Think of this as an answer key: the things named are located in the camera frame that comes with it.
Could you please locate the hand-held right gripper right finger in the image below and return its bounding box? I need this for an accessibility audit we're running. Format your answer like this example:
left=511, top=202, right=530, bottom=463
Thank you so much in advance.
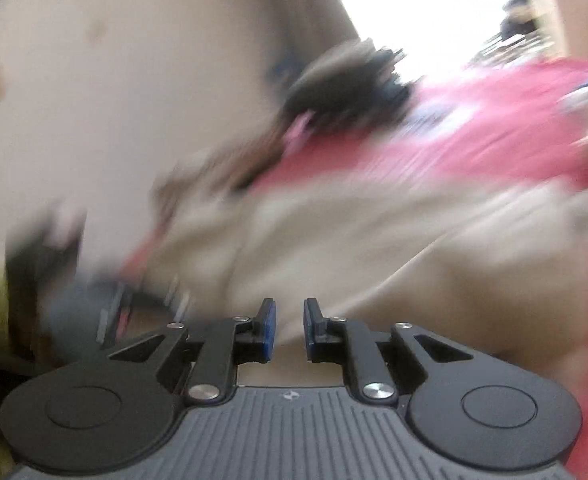
left=303, top=297, right=475, bottom=403

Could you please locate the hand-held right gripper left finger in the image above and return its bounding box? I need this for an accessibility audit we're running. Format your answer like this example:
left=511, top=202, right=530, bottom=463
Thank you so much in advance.
left=106, top=297, right=279, bottom=403

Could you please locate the beige zip hoodie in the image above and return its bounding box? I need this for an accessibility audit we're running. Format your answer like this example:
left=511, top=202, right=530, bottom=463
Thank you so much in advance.
left=119, top=150, right=588, bottom=386

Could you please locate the stack of folded clothes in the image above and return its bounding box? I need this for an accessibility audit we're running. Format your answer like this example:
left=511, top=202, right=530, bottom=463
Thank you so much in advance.
left=266, top=40, right=417, bottom=126

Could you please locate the pink floral blanket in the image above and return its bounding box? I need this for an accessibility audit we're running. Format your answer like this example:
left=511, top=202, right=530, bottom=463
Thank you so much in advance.
left=124, top=57, right=588, bottom=466

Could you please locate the black wheelchair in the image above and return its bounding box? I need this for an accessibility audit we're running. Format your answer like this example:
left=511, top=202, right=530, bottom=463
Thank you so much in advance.
left=474, top=0, right=560, bottom=66

